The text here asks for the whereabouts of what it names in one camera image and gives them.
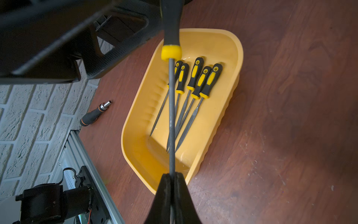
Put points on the yellow plastic storage tray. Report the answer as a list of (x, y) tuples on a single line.
[(147, 154)]

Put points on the aluminium front rail frame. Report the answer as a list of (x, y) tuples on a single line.
[(72, 157)]

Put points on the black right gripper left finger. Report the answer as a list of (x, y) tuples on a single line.
[(160, 212)]

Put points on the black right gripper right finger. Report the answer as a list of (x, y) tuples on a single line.
[(185, 212)]

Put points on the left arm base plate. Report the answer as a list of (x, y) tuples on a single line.
[(96, 212)]

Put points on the black orange screwdriver handle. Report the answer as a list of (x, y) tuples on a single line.
[(92, 116)]

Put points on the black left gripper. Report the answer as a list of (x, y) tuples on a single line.
[(41, 41)]

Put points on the black yellow needle file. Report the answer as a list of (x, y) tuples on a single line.
[(181, 73), (171, 12), (165, 103), (204, 94), (197, 78), (194, 91)]

